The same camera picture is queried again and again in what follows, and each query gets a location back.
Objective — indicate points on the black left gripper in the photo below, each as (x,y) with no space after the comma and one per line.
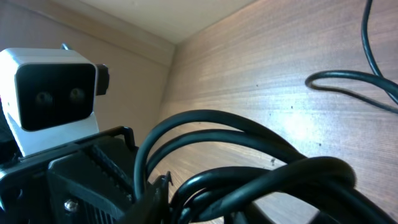
(84,181)

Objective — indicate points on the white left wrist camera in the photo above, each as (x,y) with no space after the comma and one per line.
(48,96)

